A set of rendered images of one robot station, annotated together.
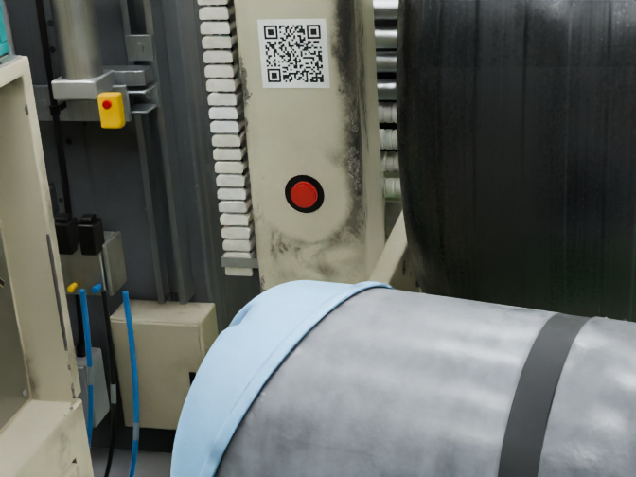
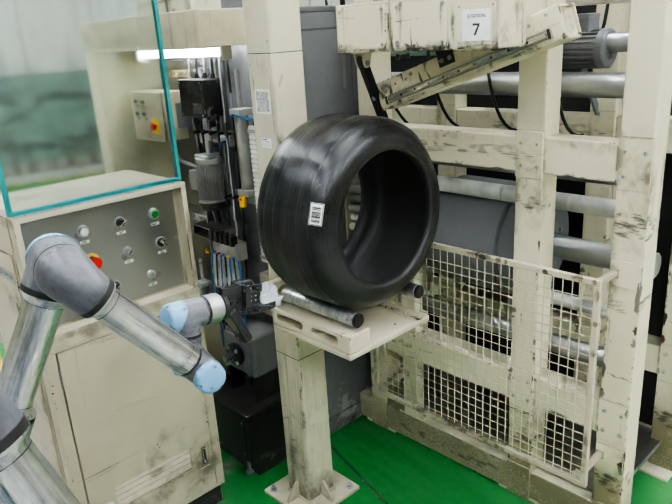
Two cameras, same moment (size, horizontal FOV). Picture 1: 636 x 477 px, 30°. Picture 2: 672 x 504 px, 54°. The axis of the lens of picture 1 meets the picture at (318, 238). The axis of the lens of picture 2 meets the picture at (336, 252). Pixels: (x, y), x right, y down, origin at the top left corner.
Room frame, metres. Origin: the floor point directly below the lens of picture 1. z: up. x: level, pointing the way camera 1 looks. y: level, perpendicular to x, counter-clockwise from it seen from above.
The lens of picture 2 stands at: (-0.44, -1.27, 1.70)
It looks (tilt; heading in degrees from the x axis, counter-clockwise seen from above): 19 degrees down; 32
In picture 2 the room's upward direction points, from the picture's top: 4 degrees counter-clockwise
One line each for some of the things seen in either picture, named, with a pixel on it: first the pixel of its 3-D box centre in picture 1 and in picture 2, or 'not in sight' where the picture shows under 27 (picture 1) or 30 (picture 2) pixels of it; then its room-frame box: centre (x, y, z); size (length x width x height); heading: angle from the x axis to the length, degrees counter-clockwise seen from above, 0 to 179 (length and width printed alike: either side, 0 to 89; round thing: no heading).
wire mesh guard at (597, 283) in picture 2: not in sight; (467, 346); (1.52, -0.57, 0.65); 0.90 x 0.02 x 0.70; 75
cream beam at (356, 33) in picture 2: not in sight; (434, 24); (1.52, -0.46, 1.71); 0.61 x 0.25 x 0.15; 75
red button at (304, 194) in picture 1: (305, 193); not in sight; (1.25, 0.01, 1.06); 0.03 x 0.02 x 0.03; 75
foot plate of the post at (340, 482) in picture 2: not in sight; (311, 486); (1.31, -0.01, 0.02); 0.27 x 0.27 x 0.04; 75
